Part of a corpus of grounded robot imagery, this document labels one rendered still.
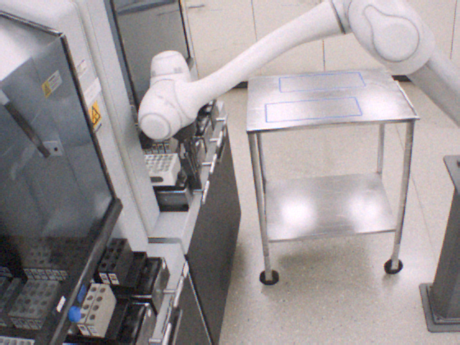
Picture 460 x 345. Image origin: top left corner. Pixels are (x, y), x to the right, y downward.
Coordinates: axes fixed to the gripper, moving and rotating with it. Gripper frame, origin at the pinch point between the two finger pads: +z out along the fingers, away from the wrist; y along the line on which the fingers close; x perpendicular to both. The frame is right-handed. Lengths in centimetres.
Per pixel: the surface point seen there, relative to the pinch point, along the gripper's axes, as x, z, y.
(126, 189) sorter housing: -10.2, -15.9, 24.6
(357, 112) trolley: 53, -1, -33
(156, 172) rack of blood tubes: -9.5, -6.7, 5.1
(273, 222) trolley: 17, 52, -38
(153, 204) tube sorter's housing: -10.4, -0.4, 11.8
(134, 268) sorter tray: -7.7, -2.4, 39.2
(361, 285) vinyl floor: 55, 81, -24
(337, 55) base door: 57, 54, -229
